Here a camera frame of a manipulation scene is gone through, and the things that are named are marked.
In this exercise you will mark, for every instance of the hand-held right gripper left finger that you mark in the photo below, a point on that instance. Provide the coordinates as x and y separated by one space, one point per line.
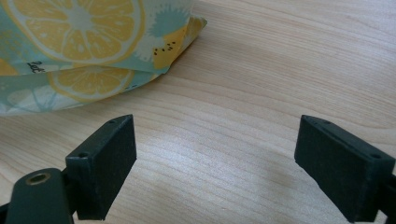
102 168

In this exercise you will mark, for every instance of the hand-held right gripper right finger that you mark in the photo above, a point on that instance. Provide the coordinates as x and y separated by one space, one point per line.
342 168

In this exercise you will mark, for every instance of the lemon print cloth bag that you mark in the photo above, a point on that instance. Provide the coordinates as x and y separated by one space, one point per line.
77 46

